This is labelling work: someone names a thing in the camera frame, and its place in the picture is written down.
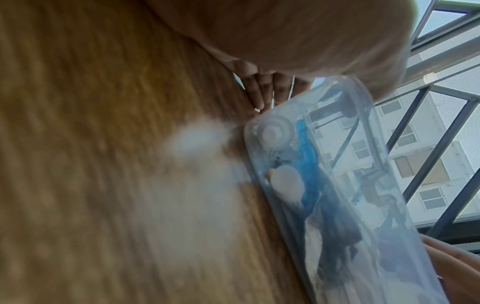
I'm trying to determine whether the blue plastic piece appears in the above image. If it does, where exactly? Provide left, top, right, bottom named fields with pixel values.
left=294, top=120, right=326, bottom=215

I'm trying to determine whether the white building outside window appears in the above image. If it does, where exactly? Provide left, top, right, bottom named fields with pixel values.
left=375, top=44, right=480, bottom=222

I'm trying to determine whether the black cable bundle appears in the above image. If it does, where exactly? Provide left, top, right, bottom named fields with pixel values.
left=305, top=193, right=377, bottom=287

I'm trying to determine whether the grey metal window frame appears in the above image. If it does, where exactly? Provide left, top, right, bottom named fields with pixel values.
left=374, top=0, right=480, bottom=253

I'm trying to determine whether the person's left hand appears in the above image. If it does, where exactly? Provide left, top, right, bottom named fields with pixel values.
left=143, top=0, right=419, bottom=115

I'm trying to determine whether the white oval plastic piece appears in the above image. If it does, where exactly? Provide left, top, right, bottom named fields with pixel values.
left=270, top=164, right=305, bottom=203

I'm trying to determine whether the clear plastic storage box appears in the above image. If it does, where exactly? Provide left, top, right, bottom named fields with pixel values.
left=243, top=75, right=448, bottom=304

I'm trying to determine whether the person's right hand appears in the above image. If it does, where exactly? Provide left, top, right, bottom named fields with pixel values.
left=420, top=234, right=480, bottom=304

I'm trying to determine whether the white round plastic cap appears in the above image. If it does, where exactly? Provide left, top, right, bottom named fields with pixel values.
left=258, top=116, right=296, bottom=150

